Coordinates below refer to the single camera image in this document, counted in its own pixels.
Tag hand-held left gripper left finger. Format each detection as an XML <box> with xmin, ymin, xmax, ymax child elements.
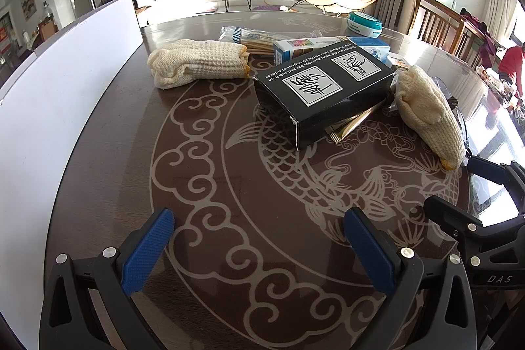
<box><xmin>39</xmin><ymin>207</ymin><xmax>175</xmax><ymax>350</ymax></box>

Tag cream knit work glove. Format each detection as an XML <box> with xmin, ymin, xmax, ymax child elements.
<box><xmin>147</xmin><ymin>39</ymin><xmax>251</xmax><ymax>90</ymax></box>
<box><xmin>394</xmin><ymin>65</ymin><xmax>466</xmax><ymax>170</ymax></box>

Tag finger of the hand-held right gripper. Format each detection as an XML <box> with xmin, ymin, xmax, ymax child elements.
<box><xmin>467</xmin><ymin>155</ymin><xmax>525</xmax><ymax>195</ymax></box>
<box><xmin>424</xmin><ymin>195</ymin><xmax>525</xmax><ymax>273</ymax></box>

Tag dark red jacket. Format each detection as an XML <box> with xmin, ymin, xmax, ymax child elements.
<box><xmin>459</xmin><ymin>8</ymin><xmax>497</xmax><ymax>55</ymax></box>

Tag blue and white carton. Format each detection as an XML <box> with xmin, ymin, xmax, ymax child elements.
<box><xmin>273</xmin><ymin>35</ymin><xmax>392</xmax><ymax>64</ymax></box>

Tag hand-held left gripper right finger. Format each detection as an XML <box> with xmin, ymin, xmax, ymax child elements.
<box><xmin>344</xmin><ymin>207</ymin><xmax>478</xmax><ymax>350</ymax></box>

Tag dark-rimmed clear plastic item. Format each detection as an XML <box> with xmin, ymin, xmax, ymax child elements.
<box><xmin>430</xmin><ymin>75</ymin><xmax>470</xmax><ymax>154</ymax></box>

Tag teal round lidded container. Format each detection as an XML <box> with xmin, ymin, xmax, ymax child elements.
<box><xmin>346</xmin><ymin>11</ymin><xmax>383</xmax><ymax>38</ymax></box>

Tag wooden dining chair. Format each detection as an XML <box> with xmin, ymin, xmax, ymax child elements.
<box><xmin>451</xmin><ymin>18</ymin><xmax>489</xmax><ymax>68</ymax></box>
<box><xmin>408</xmin><ymin>0</ymin><xmax>466</xmax><ymax>47</ymax></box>

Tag black cardboard box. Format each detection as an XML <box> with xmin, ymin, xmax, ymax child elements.
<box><xmin>252</xmin><ymin>39</ymin><xmax>395</xmax><ymax>151</ymax></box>

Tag white board panel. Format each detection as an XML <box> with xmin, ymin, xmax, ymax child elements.
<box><xmin>0</xmin><ymin>0</ymin><xmax>144</xmax><ymax>318</ymax></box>

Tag bagged wooden cotton swabs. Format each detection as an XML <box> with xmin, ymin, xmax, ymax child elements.
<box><xmin>217</xmin><ymin>26</ymin><xmax>325</xmax><ymax>55</ymax></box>

